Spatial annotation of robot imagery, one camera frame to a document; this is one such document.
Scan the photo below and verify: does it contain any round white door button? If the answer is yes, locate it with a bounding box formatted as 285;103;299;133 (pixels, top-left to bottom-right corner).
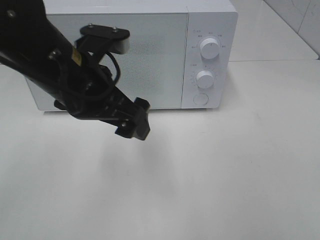
193;93;209;106

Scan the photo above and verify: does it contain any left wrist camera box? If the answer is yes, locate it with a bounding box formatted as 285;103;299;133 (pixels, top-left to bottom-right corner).
75;24;130;62

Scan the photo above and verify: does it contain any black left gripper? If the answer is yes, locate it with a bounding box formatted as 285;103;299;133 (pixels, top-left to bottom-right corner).
54;54;150;141

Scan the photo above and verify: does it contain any white upper microwave knob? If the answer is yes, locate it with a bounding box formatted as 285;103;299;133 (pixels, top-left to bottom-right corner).
199;36;221;60

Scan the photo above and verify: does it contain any white microwave oven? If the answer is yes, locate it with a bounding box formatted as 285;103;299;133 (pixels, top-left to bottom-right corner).
24;0;239;112

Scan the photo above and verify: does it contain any white timer knob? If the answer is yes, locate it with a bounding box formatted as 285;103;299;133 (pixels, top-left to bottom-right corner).
196;70;215;89

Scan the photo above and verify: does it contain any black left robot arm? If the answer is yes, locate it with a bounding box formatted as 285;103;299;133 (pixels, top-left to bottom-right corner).
0;0;150;141

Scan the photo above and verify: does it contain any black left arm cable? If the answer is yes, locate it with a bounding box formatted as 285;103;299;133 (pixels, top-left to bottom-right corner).
57;51;122;101

